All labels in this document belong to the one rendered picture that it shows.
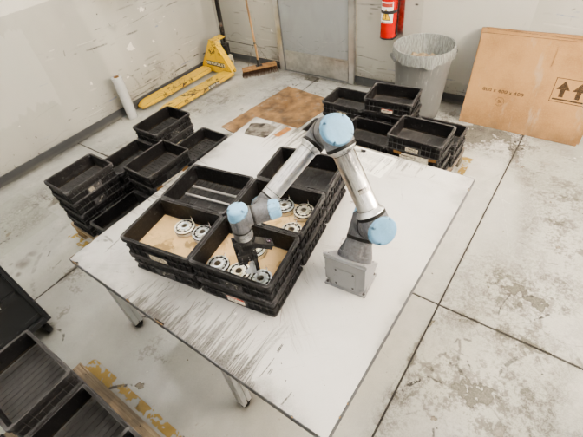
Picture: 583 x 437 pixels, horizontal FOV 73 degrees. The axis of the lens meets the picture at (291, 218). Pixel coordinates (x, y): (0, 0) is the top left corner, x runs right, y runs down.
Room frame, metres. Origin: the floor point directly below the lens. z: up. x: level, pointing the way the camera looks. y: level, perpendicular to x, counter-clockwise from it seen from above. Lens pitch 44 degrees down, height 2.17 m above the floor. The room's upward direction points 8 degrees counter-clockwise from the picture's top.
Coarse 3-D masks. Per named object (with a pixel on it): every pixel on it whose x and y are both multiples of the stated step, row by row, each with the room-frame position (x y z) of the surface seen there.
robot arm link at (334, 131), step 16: (320, 128) 1.22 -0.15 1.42; (336, 128) 1.19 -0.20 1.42; (352, 128) 1.20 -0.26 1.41; (320, 144) 1.28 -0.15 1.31; (336, 144) 1.16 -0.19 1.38; (352, 144) 1.18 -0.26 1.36; (336, 160) 1.18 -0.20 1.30; (352, 160) 1.16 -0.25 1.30; (352, 176) 1.13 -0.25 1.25; (352, 192) 1.11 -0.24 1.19; (368, 192) 1.09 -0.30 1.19; (368, 208) 1.06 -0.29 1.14; (384, 208) 1.07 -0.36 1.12; (368, 224) 1.03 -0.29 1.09; (384, 224) 1.01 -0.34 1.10; (384, 240) 0.98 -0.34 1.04
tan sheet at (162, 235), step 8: (168, 216) 1.54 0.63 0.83; (160, 224) 1.49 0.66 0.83; (168, 224) 1.48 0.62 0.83; (152, 232) 1.43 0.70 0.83; (160, 232) 1.42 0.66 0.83; (168, 232) 1.42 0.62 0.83; (144, 240) 1.39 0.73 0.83; (152, 240) 1.38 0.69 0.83; (160, 240) 1.37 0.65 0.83; (168, 240) 1.36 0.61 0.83; (176, 240) 1.35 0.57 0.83; (184, 240) 1.35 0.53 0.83; (192, 240) 1.34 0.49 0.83; (160, 248) 1.32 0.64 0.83; (168, 248) 1.31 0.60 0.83; (176, 248) 1.30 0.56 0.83; (184, 248) 1.29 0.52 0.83; (192, 248) 1.29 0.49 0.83; (184, 256) 1.24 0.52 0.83
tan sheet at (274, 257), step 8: (224, 240) 1.31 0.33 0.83; (224, 248) 1.26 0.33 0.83; (232, 248) 1.25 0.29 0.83; (272, 248) 1.21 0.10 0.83; (232, 256) 1.20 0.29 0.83; (272, 256) 1.16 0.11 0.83; (280, 256) 1.16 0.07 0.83; (248, 264) 1.13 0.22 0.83; (264, 264) 1.12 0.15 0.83; (272, 264) 1.11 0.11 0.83; (272, 272) 1.07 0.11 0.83
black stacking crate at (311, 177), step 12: (276, 156) 1.81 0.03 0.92; (288, 156) 1.85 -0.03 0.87; (324, 156) 1.74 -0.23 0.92; (276, 168) 1.79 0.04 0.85; (312, 168) 1.77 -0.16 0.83; (324, 168) 1.74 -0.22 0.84; (336, 168) 1.70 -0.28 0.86; (300, 180) 1.67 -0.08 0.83; (312, 180) 1.66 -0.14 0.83; (324, 180) 1.65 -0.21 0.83; (336, 180) 1.57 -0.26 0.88; (336, 192) 1.54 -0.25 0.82; (324, 204) 1.45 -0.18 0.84
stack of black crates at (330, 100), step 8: (336, 88) 3.36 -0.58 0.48; (344, 88) 3.34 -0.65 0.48; (328, 96) 3.25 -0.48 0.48; (336, 96) 3.35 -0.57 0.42; (344, 96) 3.34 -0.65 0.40; (352, 96) 3.29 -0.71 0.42; (360, 96) 3.24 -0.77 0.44; (328, 104) 3.13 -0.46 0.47; (336, 104) 3.08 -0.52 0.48; (344, 104) 3.25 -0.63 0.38; (352, 104) 3.23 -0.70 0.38; (360, 104) 3.21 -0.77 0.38; (328, 112) 3.15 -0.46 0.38; (336, 112) 3.09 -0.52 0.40; (344, 112) 3.03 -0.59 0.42; (352, 112) 2.99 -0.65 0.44; (360, 112) 2.93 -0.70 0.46
